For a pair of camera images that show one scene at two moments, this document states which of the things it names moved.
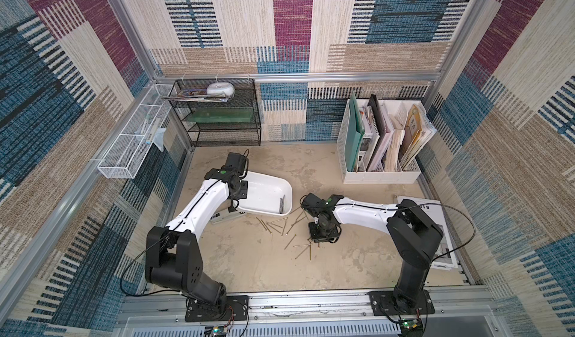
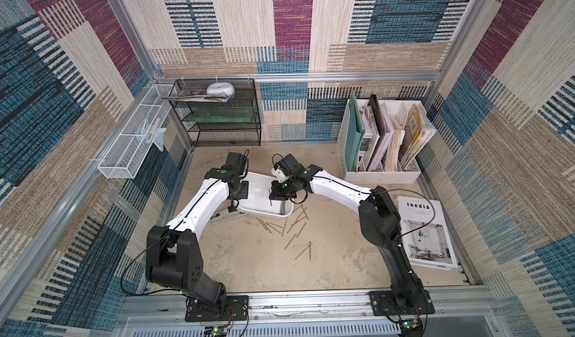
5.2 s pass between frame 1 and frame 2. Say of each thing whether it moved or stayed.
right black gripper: moved
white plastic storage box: stayed
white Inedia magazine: stayed
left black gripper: stayed
